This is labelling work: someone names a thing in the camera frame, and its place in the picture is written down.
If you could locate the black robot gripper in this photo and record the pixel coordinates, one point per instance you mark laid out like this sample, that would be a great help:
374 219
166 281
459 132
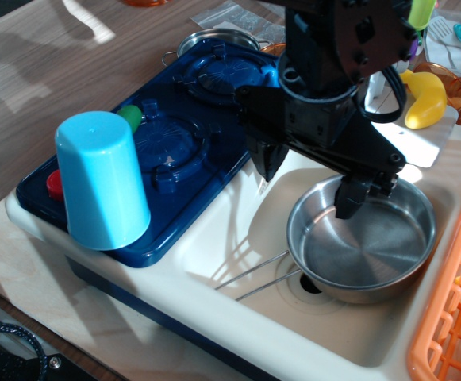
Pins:
331 127

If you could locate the stainless steel frying pan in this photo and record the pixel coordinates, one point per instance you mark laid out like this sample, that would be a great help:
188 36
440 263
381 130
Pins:
374 256

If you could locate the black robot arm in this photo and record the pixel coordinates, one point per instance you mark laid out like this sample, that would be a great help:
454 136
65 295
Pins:
337 80

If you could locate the cream toy sink unit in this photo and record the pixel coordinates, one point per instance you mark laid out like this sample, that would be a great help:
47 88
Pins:
271 334

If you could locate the blue toy stove top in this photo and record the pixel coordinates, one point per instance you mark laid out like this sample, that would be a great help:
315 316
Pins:
189 144

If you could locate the green stove knob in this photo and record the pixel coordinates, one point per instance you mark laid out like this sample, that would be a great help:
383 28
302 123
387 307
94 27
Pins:
133 115

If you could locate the red stove knob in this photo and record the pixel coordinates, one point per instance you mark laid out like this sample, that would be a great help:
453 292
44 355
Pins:
54 186

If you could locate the white grey toy faucet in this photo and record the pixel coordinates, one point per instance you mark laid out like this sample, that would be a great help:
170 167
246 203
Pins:
421 147

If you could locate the yellow plastic banana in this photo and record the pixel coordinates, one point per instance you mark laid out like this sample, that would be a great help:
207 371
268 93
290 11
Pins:
430 99

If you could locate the small steel pot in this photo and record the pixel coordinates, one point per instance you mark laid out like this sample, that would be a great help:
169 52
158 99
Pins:
233 36

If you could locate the clear plastic bag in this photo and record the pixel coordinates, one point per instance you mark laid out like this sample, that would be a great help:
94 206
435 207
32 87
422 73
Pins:
230 15

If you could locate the white toy spatula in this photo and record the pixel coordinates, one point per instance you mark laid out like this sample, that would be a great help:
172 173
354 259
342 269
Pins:
441 44

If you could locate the lime green plastic container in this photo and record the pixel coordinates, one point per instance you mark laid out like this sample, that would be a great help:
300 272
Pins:
420 13

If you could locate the light blue plastic cup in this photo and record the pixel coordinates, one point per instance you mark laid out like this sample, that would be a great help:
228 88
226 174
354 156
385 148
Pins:
103 190

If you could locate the orange dish rack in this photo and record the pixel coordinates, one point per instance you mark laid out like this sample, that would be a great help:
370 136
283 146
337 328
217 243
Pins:
435 351

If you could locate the orange bowl at top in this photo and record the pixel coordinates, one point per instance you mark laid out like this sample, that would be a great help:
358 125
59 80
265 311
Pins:
145 3

